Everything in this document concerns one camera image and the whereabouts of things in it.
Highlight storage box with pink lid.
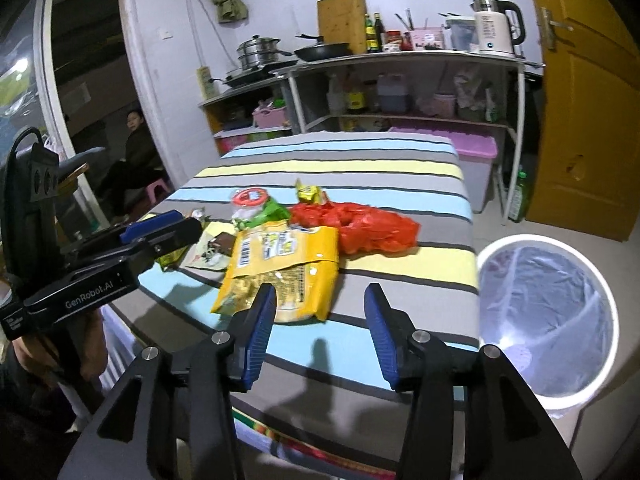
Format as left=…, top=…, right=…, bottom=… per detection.
left=390, top=127, right=498, bottom=213

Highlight white trash bin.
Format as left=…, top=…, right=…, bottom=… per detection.
left=475, top=234, right=621, bottom=413

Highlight pink plastic stool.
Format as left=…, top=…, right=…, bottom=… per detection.
left=145, top=178, right=173, bottom=206

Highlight striped blanket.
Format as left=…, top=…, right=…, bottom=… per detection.
left=102, top=132, right=483, bottom=480

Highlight black frying pan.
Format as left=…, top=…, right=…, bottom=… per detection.
left=292, top=34, right=351, bottom=62

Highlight red white torn wrapper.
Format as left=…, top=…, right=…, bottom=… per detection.
left=235, top=187, right=271, bottom=207

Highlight small wooden shelf unit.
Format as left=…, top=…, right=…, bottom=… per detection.
left=199, top=82, right=293, bottom=158

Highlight yellow-green snack wrapper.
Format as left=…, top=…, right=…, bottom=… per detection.
left=292, top=178, right=331, bottom=206

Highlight crumpled plastic bags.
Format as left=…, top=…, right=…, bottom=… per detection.
left=452, top=70, right=506, bottom=123

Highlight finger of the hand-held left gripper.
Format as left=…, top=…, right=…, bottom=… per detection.
left=65, top=217, right=203, bottom=280
left=70, top=211, right=185, bottom=262

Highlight white electric kettle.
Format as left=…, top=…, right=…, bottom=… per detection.
left=470, top=0, right=527, bottom=56

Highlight white metal shelf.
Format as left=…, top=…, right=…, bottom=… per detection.
left=280, top=52, right=546, bottom=218

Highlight clear plastic container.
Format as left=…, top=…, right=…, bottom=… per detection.
left=445, top=15, right=476, bottom=52

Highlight metal door handle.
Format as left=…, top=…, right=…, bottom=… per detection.
left=541, top=7, right=573, bottom=51

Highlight green wrapper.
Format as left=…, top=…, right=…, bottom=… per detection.
left=232, top=195, right=292, bottom=233

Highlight blue plastic jug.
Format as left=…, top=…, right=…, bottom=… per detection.
left=377, top=74, right=408, bottom=113

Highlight white and dark wrapper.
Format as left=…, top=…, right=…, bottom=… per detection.
left=179, top=222, right=238, bottom=271

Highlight cooking oil bottle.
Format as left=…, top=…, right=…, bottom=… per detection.
left=346, top=72, right=366, bottom=115

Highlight steel steamer pot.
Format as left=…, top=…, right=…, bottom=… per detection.
left=236, top=35, right=296, bottom=71

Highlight person's left hand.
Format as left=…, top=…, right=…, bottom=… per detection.
left=0, top=305, right=108, bottom=401

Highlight white bin liner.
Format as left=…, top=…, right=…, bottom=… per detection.
left=482, top=240, right=613, bottom=396

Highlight wooden cutting board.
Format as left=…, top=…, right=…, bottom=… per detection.
left=316, top=0, right=367, bottom=56

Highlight black induction cooker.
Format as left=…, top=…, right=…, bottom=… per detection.
left=220, top=62, right=301, bottom=87

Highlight clear plastic cup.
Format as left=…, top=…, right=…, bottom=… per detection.
left=230, top=187, right=273, bottom=223

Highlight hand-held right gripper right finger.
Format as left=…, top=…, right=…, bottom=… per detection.
left=363, top=283, right=583, bottom=480

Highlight colourful printed sheet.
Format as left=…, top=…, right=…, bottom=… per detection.
left=232, top=405, right=401, bottom=480

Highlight pink utensil box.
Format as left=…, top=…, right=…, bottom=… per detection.
left=409, top=27, right=446, bottom=51

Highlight yellow snack bag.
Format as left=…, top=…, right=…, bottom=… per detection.
left=210, top=220, right=341, bottom=325

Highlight red plastic bag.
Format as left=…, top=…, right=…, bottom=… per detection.
left=289, top=201, right=420, bottom=257

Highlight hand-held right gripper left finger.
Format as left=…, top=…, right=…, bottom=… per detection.
left=59, top=282, right=278, bottom=480

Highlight pink plastic container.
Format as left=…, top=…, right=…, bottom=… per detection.
left=432, top=92, right=457, bottom=117

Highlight yellow wooden door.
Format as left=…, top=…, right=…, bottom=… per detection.
left=520, top=0, right=640, bottom=243

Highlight pink basket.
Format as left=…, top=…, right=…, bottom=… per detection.
left=251, top=105, right=290, bottom=128

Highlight clear plastic bottle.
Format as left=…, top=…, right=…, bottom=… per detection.
left=327, top=75, right=346, bottom=116

